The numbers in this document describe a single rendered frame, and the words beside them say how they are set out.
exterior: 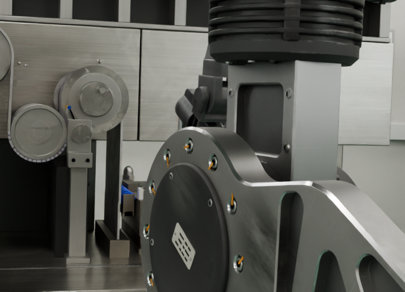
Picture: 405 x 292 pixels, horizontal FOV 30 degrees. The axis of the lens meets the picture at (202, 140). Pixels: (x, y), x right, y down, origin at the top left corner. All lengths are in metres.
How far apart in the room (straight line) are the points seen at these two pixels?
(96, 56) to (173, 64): 0.21
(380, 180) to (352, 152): 0.27
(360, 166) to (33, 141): 3.40
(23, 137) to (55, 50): 0.40
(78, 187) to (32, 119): 0.18
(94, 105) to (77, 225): 0.26
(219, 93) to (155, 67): 0.81
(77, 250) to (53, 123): 0.28
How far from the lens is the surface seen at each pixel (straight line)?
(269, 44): 0.61
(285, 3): 0.61
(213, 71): 1.24
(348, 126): 2.21
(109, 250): 1.70
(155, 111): 2.03
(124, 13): 2.04
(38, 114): 1.67
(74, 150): 1.64
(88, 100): 1.65
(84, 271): 1.57
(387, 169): 4.94
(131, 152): 4.39
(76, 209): 1.65
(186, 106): 1.34
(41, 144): 1.68
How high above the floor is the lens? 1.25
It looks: 3 degrees down
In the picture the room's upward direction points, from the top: 2 degrees clockwise
